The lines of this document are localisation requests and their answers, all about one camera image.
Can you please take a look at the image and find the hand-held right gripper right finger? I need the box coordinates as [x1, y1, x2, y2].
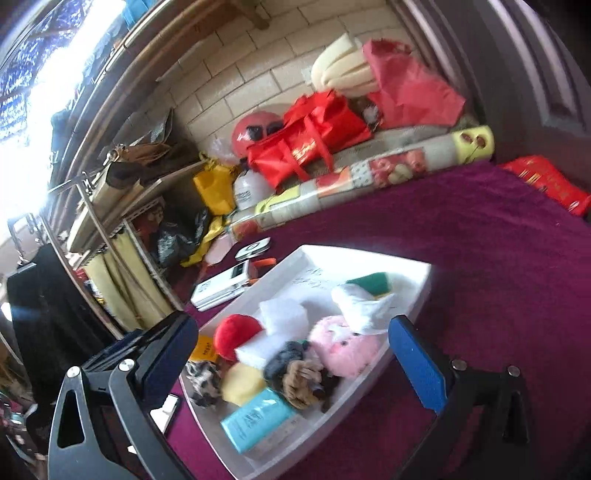
[387, 315, 534, 480]

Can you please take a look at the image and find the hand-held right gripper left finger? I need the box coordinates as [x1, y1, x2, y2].
[46, 310, 200, 480]

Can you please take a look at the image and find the orange packet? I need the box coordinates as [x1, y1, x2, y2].
[188, 336, 221, 363]

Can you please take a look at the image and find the zebra print cloth bundle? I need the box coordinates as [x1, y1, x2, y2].
[185, 360, 223, 408]

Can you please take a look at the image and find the pink plush toy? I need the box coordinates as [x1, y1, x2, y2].
[308, 315, 389, 380]

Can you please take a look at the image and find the red apple plush toy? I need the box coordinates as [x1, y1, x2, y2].
[213, 314, 264, 361]

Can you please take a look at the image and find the white sock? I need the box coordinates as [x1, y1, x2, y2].
[331, 282, 398, 336]

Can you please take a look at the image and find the yellow sponge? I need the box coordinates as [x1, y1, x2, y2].
[221, 362, 269, 407]

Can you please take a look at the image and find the white sponge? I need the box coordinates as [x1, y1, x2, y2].
[235, 335, 301, 370]

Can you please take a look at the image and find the blue grey sock bundle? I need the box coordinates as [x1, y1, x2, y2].
[264, 340, 308, 389]

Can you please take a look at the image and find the white cardboard box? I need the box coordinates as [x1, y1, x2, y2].
[178, 244, 433, 480]

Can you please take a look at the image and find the green sponge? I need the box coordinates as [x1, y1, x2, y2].
[345, 272, 393, 294]

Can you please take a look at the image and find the white power bank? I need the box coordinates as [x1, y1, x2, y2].
[191, 259, 253, 311]

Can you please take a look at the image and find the yellow cloth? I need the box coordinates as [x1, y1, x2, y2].
[85, 226, 163, 325]

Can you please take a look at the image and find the teal tissue pack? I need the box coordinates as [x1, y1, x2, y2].
[220, 388, 301, 453]

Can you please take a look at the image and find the black plastic bag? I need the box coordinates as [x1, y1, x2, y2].
[154, 208, 213, 269]

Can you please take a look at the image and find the black cloth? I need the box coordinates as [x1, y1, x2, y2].
[4, 244, 117, 408]

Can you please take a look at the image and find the white round gadget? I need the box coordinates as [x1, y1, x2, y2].
[235, 237, 273, 260]

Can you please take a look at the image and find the metal shelf rack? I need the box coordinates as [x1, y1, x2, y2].
[46, 170, 195, 334]

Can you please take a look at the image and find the yellow plastic bag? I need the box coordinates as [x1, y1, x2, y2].
[193, 158, 239, 216]

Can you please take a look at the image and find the white plastic jug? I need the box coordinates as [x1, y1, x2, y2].
[233, 169, 273, 210]

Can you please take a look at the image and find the rolled printed mat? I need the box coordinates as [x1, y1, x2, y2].
[228, 124, 495, 243]

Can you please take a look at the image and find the brown bag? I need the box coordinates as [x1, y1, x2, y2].
[104, 137, 200, 186]

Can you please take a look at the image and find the red snack packet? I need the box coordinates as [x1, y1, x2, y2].
[501, 156, 591, 217]

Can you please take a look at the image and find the red round helmet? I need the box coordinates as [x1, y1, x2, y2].
[232, 111, 284, 158]

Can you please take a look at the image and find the red tote bag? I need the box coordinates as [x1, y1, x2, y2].
[247, 90, 374, 182]

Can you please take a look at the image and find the red plastic bag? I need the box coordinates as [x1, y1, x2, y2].
[362, 39, 466, 130]

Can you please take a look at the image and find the cream cushion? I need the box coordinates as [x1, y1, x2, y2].
[310, 33, 384, 98]

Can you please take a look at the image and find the grey door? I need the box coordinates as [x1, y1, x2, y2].
[392, 0, 591, 168]

